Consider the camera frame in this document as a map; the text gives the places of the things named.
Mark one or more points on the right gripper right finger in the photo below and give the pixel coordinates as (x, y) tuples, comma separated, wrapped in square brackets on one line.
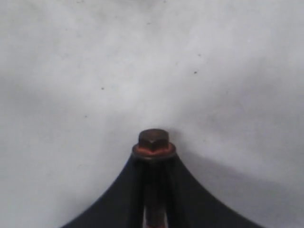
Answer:
[(190, 197)]

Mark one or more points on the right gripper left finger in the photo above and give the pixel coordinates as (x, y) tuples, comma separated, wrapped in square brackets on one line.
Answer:
[(121, 197)]

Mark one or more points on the rusty brown flanged hex bolt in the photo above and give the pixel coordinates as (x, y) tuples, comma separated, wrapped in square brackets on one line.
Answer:
[(154, 147)]

